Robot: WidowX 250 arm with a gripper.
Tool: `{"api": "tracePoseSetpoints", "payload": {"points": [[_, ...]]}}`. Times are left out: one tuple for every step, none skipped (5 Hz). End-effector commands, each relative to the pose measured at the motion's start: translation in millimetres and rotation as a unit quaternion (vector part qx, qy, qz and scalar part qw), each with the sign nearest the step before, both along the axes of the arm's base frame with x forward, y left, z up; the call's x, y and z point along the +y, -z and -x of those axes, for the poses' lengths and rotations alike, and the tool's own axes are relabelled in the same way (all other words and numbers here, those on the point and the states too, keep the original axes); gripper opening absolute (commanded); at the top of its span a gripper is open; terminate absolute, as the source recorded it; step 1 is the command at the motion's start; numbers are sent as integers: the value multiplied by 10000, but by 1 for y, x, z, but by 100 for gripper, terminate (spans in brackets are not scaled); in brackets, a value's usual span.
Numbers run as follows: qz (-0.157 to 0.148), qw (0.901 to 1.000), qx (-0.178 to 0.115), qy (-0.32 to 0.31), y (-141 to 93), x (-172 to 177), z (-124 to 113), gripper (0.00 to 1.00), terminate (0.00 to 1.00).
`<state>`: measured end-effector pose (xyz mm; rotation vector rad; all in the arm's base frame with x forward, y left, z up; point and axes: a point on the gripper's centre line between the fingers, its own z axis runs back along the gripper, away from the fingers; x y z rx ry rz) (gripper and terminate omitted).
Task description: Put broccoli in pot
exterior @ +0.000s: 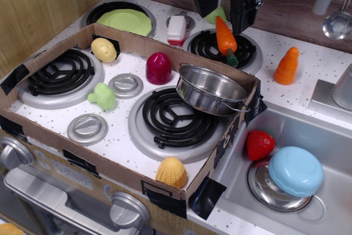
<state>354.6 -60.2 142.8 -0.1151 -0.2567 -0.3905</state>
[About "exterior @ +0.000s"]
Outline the light green toy broccoli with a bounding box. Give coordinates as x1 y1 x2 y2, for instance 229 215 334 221
87 83 116 110

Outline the stainless steel pot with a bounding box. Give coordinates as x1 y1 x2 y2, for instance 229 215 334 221
176 64 250 117

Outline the light green toy pear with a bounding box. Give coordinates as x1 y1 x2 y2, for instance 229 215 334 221
205 6 227 25

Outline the orange toy carrot green stem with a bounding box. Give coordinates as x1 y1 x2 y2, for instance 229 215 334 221
216 17 239 67

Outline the silver back stove knob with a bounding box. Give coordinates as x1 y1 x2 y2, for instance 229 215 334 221
166 11 195 33

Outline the silver stove knob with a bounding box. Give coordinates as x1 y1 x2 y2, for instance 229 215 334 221
67 113 108 146
108 73 144 99
166 11 195 33

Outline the back right black burner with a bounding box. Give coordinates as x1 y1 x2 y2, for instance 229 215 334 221
182 29 263 74

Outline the black burner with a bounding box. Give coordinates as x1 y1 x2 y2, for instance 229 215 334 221
128 86 233 163
81 1 156 37
18 48 104 110
182 29 263 74

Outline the white red toy sushi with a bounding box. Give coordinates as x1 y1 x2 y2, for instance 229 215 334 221
167 15 186 45

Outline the orange toy carrot cone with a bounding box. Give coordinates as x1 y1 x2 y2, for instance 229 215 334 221
273 47 299 85

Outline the green plastic plate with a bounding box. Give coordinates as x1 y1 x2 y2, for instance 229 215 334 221
96 9 152 36

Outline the dark red toy beet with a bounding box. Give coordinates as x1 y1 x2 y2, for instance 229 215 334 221
146 52 172 85

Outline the hanging metal ladle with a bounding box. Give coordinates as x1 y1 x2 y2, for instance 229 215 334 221
322 0 351 40

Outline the silver stove knob upper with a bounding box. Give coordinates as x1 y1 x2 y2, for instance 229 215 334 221
108 73 144 99

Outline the yellow toy potato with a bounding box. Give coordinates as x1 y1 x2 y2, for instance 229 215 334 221
91 37 117 63

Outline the back left black burner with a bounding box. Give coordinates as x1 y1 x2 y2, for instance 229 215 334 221
81 1 156 37

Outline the front right black burner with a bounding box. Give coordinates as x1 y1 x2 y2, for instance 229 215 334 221
128 86 233 163

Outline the red toy strawberry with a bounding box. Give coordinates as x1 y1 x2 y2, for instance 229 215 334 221
246 130 276 161

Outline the yellow toy corn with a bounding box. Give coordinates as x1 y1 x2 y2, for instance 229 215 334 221
155 157 188 189

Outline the front left black burner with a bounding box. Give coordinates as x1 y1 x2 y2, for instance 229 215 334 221
18 48 104 110

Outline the light blue plastic bowl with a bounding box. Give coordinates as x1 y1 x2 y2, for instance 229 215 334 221
268 146 324 198

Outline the silver stove knob lower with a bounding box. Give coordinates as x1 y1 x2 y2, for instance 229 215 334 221
67 113 108 146

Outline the stainless steel bowl in sink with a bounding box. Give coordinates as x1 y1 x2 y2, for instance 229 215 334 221
247 156 312 214

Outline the brown cardboard fence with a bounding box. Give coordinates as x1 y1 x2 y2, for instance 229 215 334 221
1 24 261 210

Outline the silver oven knob right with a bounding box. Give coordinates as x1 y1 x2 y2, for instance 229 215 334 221
109 192 150 229

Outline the silver oven knob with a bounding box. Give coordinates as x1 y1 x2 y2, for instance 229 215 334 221
109 192 150 229
1 136 35 171

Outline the metal sink basin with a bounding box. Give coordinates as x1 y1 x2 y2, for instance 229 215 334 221
213 104 351 234

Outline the silver oven knob left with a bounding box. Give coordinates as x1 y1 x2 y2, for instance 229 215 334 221
1 136 35 171

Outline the orange toy at corner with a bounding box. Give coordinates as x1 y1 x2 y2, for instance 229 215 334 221
0 223 24 235

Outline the silver oven door handle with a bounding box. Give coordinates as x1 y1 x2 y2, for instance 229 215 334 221
3 169 155 235

